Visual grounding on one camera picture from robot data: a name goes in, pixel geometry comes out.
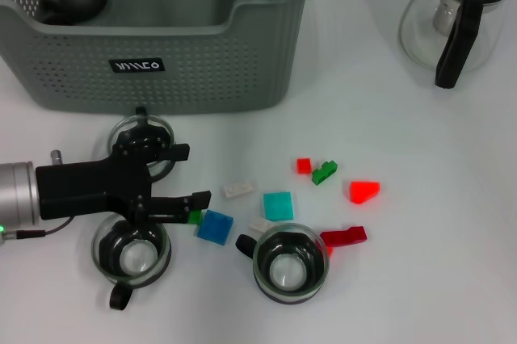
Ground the grey-green perforated storage bin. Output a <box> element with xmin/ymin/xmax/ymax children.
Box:
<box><xmin>0</xmin><ymin>0</ymin><xmax>320</xmax><ymax>115</ymax></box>

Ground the glass teacup black holder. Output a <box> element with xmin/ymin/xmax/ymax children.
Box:
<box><xmin>90</xmin><ymin>214</ymin><xmax>173</xmax><ymax>313</ymax></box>
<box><xmin>234</xmin><ymin>222</ymin><xmax>330</xmax><ymax>304</ymax></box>
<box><xmin>107</xmin><ymin>106</ymin><xmax>178</xmax><ymax>183</ymax></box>

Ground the blue square plate brick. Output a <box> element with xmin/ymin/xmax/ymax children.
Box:
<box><xmin>196</xmin><ymin>209</ymin><xmax>234</xmax><ymax>246</ymax></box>

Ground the dark red long brick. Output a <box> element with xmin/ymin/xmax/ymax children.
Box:
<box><xmin>320</xmin><ymin>224</ymin><xmax>368</xmax><ymax>248</ymax></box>

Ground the glass teapot black handle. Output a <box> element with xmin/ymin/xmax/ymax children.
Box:
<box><xmin>397</xmin><ymin>0</ymin><xmax>514</xmax><ymax>90</ymax></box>

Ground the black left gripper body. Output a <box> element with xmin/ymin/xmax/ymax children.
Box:
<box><xmin>36</xmin><ymin>144</ymin><xmax>151</xmax><ymax>224</ymax></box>

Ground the teal square plate brick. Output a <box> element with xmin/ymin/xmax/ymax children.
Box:
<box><xmin>262</xmin><ymin>191</ymin><xmax>296</xmax><ymax>222</ymax></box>

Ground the green stepped brick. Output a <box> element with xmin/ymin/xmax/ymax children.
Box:
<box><xmin>311</xmin><ymin>160</ymin><xmax>338</xmax><ymax>187</ymax></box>

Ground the left gripper cable with plug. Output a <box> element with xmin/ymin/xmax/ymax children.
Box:
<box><xmin>2</xmin><ymin>149</ymin><xmax>74</xmax><ymax>239</ymax></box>

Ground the white two-stud brick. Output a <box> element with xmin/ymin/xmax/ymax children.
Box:
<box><xmin>248</xmin><ymin>216</ymin><xmax>270</xmax><ymax>234</ymax></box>
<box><xmin>221</xmin><ymin>180</ymin><xmax>256</xmax><ymax>199</ymax></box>

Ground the orange-red wedge brick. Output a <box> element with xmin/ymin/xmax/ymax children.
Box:
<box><xmin>347</xmin><ymin>180</ymin><xmax>381</xmax><ymax>204</ymax></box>

